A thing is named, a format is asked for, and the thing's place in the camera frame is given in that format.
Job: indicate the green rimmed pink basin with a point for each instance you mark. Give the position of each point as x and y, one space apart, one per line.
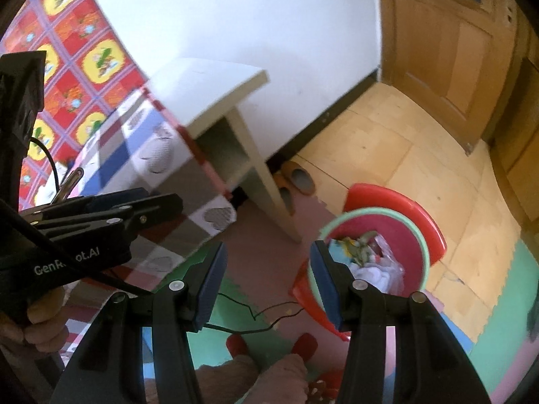
408 240

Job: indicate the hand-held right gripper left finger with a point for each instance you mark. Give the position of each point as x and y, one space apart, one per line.
210 286

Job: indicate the wooden cabinet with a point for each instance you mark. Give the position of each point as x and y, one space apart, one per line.
522 155

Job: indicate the brown slipper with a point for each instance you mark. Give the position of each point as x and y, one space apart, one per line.
285 197
299 176

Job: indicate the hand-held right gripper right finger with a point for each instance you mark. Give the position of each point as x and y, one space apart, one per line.
326 286

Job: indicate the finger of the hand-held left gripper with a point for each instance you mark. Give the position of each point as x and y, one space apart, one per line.
160 208
105 200

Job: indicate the white side table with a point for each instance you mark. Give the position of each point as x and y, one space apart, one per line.
202 88

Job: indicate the foam puzzle floor mat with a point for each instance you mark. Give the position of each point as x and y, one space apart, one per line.
497 324

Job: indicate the red slipper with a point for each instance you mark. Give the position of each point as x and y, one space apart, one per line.
305 343
236 345

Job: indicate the person's left hand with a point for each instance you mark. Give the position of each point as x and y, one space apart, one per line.
46 317

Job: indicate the red floral wall cloth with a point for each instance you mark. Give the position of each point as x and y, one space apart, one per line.
63 92

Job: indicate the wooden door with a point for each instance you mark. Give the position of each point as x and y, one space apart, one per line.
442 50

